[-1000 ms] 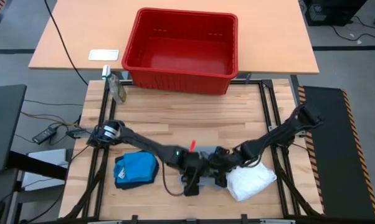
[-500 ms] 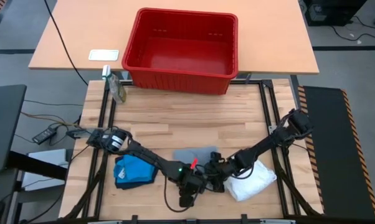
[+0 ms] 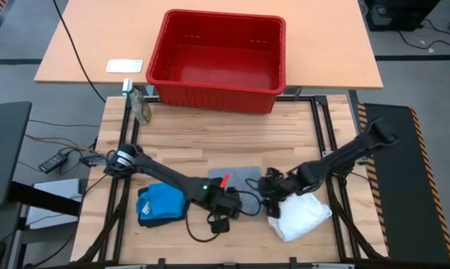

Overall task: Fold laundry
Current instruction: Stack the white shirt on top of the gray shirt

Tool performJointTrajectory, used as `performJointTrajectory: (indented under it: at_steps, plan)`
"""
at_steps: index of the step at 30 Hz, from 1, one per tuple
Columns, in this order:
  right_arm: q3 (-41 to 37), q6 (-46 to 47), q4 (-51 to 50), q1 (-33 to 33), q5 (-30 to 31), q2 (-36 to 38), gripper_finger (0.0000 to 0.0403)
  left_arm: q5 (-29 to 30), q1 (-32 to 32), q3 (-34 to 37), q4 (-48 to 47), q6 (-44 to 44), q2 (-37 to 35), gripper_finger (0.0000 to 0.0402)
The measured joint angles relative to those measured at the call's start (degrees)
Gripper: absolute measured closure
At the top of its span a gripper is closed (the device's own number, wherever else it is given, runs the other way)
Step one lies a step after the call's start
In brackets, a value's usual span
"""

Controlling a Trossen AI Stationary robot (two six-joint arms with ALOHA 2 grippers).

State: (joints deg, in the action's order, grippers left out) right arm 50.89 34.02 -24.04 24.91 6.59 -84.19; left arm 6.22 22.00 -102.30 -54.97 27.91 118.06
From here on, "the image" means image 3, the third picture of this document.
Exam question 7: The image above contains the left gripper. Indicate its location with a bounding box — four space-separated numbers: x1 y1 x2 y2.
206 185 243 235

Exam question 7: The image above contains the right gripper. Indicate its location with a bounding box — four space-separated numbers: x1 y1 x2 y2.
259 168 304 220

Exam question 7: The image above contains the white garment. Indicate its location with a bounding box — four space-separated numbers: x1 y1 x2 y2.
268 192 333 243

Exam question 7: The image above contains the grey garment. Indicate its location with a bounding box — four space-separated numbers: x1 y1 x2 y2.
209 166 265 220

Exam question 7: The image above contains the dark navy garment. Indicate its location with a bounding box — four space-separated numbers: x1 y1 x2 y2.
137 178 191 228

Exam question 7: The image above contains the bright blue garment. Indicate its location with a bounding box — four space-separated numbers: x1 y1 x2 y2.
135 181 188 220

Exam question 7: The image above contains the red plastic laundry basket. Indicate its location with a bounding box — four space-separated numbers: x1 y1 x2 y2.
145 9 287 115

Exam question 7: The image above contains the black hazard-striped floor mat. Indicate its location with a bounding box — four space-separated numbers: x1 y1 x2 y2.
357 102 450 265

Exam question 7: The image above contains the clear plastic bag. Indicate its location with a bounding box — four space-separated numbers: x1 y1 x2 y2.
129 88 153 126

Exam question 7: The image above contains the white flat box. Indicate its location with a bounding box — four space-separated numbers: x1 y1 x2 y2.
25 178 83 229

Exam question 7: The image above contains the black power adapter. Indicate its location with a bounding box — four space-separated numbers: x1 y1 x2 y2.
38 152 70 174

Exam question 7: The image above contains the black flat bar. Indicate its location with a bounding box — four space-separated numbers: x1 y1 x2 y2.
10 181 82 217

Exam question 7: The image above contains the tan wooden desk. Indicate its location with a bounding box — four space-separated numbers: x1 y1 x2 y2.
34 0 383 90

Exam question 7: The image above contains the dark grey flat panel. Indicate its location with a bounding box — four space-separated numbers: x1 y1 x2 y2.
0 100 33 208

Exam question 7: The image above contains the black equipment cabinet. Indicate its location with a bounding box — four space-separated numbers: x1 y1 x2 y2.
363 0 443 33

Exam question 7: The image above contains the black cable loop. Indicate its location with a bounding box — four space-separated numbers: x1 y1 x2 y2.
185 214 226 243

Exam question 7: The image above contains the black aluminium table frame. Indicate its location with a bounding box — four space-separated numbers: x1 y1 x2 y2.
75 95 389 269

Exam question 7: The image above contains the thin floor wire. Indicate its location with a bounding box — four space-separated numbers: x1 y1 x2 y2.
28 119 101 129

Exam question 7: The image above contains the black floor cable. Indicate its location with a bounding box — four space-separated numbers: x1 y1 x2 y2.
396 18 450 50

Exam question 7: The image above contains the long black desk cable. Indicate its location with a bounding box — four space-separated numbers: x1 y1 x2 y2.
52 0 107 103

